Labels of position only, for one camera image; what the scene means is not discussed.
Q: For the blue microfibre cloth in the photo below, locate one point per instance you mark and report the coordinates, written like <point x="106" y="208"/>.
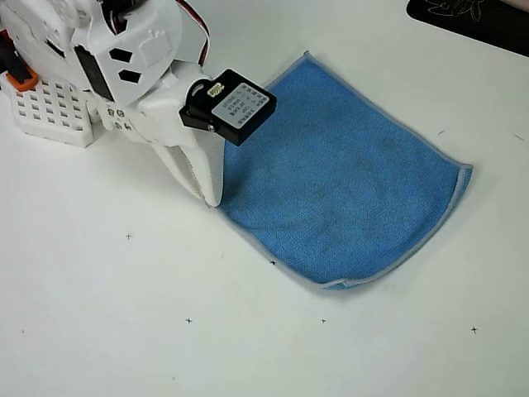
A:
<point x="330" y="178"/>

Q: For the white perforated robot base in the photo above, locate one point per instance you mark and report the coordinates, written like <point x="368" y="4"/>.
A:
<point x="49" y="111"/>

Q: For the orange and black clamp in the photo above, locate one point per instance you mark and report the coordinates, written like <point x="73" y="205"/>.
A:
<point x="18" y="72"/>

